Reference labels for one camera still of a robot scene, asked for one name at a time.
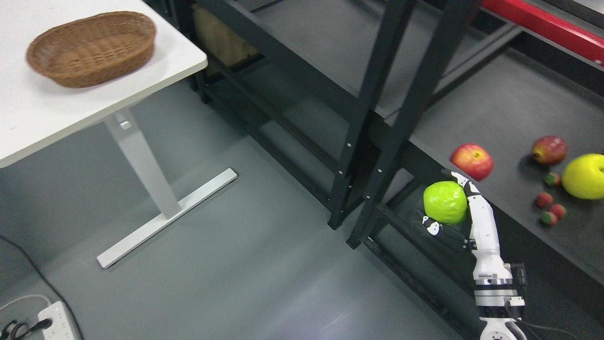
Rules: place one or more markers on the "yellow apple left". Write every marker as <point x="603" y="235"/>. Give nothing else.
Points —
<point x="583" y="177"/>

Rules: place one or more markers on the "brown wicker basket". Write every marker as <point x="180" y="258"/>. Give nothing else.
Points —
<point x="93" y="50"/>

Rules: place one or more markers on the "strawberry below yellow apple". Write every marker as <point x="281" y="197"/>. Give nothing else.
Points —
<point x="552" y="179"/>

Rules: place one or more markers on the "white standing desk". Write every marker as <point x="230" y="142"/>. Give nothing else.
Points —
<point x="36" y="112"/>

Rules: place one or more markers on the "strawberry lower left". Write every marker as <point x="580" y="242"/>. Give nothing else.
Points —
<point x="543" y="199"/>

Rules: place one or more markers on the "red apple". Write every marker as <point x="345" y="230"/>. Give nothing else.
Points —
<point x="473" y="160"/>

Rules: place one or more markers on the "white power strip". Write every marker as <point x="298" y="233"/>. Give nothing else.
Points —
<point x="62" y="326"/>

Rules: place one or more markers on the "strawberry lower middle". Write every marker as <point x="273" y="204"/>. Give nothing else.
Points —
<point x="558" y="210"/>

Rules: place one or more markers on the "green apple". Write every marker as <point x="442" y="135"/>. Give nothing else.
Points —
<point x="446" y="202"/>

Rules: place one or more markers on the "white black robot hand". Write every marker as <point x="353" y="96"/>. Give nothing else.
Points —
<point x="482" y="241"/>

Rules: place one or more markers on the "red metal beam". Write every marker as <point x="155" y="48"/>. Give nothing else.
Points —
<point x="555" y="29"/>

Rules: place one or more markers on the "black metal shelf rack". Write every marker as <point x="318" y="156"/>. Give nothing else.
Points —
<point x="506" y="80"/>

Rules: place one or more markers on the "strawberry lowest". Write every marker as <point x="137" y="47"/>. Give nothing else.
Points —
<point x="549" y="219"/>

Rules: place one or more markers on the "dark red pomegranate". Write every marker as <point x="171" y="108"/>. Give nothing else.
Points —
<point x="549" y="150"/>

